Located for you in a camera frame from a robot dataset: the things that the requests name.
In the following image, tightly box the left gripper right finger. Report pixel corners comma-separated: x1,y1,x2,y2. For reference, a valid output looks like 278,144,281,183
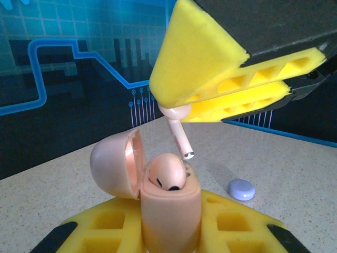
200,189,312,253

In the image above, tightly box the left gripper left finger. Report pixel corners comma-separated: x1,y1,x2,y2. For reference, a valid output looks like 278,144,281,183
30,197,144,253

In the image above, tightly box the purple earbud charging case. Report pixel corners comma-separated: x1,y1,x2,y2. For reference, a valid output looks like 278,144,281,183
227,178,256,202

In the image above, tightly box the pink earbud charging case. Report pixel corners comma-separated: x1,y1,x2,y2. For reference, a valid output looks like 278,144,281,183
89,128,203,253

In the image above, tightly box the pink wireless earbud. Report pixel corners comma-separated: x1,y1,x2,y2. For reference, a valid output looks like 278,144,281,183
145,153,186,191
158,103,196,161

